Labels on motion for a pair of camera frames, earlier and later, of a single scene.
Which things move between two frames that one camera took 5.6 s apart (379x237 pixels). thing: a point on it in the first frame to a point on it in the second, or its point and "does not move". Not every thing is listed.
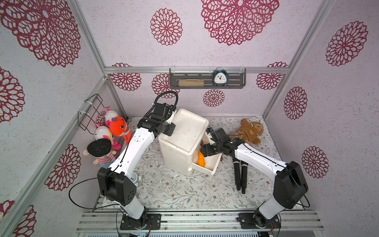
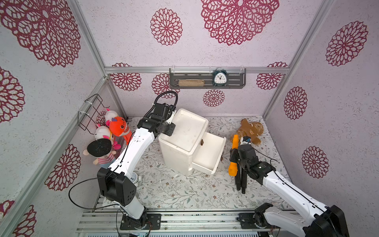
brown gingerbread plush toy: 250,132 does not move
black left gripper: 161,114 does not move
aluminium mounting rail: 199,221 does not move
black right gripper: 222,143 to 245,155
